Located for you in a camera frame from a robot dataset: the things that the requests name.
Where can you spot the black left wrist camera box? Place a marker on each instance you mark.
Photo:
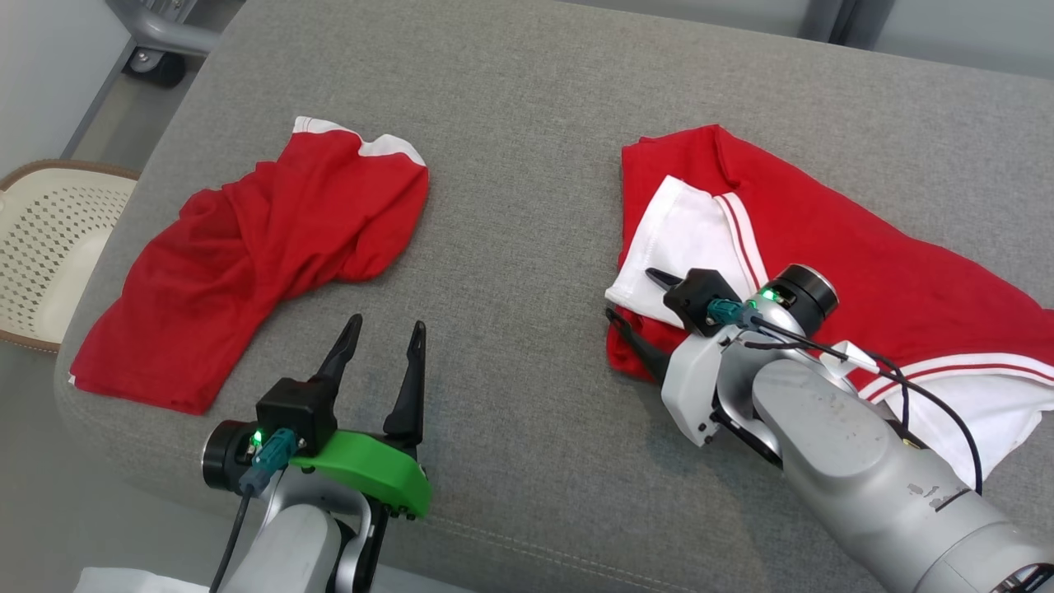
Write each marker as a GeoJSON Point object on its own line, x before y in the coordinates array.
{"type": "Point", "coordinates": [292, 412]}

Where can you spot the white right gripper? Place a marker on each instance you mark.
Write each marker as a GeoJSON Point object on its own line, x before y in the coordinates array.
{"type": "Point", "coordinates": [692, 379]}

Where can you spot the red jersey with white sleeves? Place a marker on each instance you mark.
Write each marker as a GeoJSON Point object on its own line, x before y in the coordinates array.
{"type": "Point", "coordinates": [848, 247]}

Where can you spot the cream perforated laundry basket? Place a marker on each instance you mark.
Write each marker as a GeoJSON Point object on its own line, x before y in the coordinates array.
{"type": "Point", "coordinates": [49, 247]}

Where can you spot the red shorts with white stripes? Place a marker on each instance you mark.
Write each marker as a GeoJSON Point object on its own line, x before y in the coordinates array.
{"type": "Point", "coordinates": [247, 255]}

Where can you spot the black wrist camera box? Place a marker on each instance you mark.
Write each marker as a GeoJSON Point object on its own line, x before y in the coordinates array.
{"type": "Point", "coordinates": [696, 296]}
{"type": "Point", "coordinates": [292, 412]}

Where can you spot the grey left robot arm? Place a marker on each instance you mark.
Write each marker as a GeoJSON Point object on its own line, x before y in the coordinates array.
{"type": "Point", "coordinates": [288, 543]}

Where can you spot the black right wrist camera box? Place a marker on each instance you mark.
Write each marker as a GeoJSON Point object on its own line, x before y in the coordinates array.
{"type": "Point", "coordinates": [696, 296]}

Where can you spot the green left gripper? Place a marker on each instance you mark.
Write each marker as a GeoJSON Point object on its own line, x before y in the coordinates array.
{"type": "Point", "coordinates": [370, 469]}

